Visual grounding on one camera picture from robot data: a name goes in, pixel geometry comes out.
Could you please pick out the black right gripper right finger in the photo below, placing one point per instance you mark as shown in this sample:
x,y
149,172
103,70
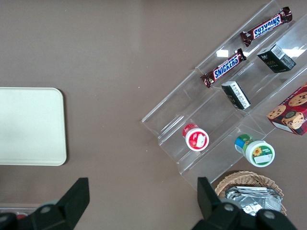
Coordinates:
x,y
209,203

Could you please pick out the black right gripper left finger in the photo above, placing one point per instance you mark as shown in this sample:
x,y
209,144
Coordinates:
x,y
72,203

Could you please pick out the light wicker basket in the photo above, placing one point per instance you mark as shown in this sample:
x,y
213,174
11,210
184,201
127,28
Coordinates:
x,y
259,178

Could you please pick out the cream rectangular tray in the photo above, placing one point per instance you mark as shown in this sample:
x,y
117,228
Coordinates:
x,y
31,127

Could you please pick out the stacked aluminium foil trays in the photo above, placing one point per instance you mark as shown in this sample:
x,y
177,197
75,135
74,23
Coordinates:
x,y
251,198

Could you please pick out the red lidded cup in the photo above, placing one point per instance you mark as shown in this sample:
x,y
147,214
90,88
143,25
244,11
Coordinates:
x,y
195,138

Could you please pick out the green lidded cup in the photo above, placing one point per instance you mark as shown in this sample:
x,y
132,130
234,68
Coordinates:
x,y
257,151

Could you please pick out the clear acrylic stepped display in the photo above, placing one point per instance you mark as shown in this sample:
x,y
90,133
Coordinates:
x,y
192,100

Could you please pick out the small black box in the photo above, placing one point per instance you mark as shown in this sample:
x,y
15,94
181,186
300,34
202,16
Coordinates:
x,y
236,98
275,58

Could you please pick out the red chocolate cookie box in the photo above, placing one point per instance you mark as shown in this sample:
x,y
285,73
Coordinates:
x,y
291,112

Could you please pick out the Snickers bar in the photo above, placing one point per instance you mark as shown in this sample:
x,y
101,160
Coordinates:
x,y
266,26
224,68

